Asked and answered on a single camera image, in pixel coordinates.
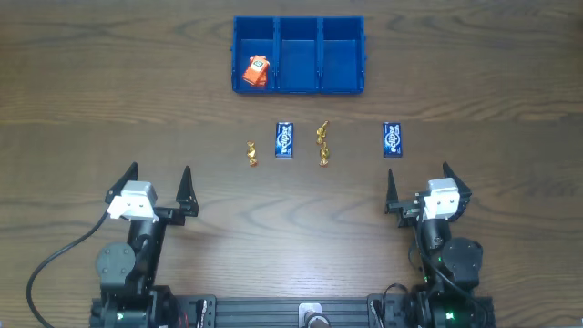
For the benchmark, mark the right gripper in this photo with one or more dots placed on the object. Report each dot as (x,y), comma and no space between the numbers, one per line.
(410,210)

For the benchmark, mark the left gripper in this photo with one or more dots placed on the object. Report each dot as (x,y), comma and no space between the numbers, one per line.
(170,217)

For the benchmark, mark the blue candy pack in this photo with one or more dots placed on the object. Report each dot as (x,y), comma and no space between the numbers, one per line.
(284,140)
(392,139)

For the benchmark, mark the gold candy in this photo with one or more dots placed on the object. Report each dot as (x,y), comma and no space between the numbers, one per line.
(324,156)
(251,154)
(321,133)

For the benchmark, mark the orange candy box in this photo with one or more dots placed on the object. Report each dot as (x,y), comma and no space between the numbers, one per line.
(260,84)
(256,68)

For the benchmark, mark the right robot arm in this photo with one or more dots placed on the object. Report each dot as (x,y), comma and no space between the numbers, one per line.
(460,264)

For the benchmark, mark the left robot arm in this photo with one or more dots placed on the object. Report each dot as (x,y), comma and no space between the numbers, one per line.
(143,248)

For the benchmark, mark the blue tray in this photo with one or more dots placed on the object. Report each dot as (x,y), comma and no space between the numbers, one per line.
(298,68)

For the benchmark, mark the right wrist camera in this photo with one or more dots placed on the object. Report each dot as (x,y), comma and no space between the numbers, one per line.
(442,198)

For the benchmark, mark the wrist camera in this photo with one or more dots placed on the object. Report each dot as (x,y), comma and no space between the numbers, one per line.
(442,198)
(135,201)

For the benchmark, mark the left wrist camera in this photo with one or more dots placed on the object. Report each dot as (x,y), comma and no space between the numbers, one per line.
(135,201)

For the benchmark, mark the mounting rail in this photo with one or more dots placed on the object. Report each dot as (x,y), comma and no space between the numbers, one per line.
(264,310)

